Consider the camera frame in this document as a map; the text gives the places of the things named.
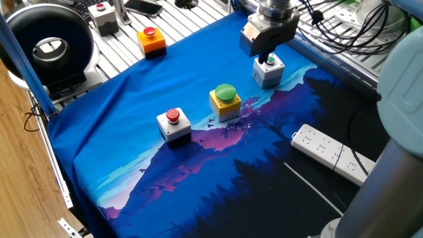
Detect silver Schunk gripper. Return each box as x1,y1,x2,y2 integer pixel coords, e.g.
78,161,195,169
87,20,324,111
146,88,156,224
239,9,301,64

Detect white box small green button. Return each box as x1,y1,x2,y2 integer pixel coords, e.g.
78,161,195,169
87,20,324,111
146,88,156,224
252,52,286,89

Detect yellow box large green button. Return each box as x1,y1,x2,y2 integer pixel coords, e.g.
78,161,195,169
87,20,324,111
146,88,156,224
209,83,243,123

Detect white black box red button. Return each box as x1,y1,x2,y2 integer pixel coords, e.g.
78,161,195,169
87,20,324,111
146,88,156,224
156,107,192,149

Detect white power strip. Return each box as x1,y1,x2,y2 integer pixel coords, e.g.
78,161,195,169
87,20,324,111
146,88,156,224
290,124,377,187

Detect orange box red button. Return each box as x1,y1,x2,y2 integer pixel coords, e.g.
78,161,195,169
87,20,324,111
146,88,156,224
136,26,167,61

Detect black smartphone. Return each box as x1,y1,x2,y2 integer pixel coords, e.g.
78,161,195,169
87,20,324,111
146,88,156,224
124,0,164,19

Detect blue landscape print cloth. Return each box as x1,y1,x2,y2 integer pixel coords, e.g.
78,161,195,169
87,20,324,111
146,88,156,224
48,9,391,238

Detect silver metal stand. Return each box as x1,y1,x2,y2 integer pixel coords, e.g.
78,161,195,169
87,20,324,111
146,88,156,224
113,0,132,26

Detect white box small red button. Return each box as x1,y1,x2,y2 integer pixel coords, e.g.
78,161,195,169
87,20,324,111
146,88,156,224
87,1,120,37

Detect black keyboard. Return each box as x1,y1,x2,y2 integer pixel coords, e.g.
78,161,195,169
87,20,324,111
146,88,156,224
71,0,115,20

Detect blue pole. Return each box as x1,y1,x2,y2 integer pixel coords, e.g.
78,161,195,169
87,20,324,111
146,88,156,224
0,13,57,116

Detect black cable bundle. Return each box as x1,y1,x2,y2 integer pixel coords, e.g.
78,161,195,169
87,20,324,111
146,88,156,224
297,0,410,56

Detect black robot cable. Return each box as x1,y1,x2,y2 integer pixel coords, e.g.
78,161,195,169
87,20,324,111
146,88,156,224
331,92,381,177

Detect black cable loop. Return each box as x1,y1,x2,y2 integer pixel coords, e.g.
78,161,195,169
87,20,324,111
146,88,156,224
22,102,44,133

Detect black ring device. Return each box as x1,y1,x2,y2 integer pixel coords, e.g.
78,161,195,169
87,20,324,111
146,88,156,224
0,3,100,93

